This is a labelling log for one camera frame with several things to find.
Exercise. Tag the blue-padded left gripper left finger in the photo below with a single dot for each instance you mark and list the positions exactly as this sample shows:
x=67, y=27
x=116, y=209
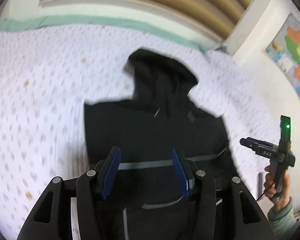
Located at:
x=107, y=170

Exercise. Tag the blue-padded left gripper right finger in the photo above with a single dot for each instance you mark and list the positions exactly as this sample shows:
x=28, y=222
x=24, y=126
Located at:
x=185, y=176

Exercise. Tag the black hooded jacket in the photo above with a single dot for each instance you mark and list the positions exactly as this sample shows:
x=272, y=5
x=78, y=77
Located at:
x=145, y=201

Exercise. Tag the grey-green sleeve forearm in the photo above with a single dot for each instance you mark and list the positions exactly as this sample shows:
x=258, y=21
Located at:
x=282, y=220

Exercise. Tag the person's right hand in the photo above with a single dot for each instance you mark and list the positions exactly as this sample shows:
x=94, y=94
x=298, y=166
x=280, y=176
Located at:
x=270, y=190

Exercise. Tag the green bed sheet edge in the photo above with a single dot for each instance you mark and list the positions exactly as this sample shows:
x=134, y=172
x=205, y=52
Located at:
x=46, y=21

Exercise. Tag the brown wooden slatted headboard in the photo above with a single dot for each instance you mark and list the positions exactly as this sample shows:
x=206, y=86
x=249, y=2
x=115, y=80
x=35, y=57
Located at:
x=150, y=0

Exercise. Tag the colourful wall map poster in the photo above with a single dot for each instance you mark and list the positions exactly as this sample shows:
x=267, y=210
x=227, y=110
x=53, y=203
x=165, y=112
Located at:
x=284, y=50

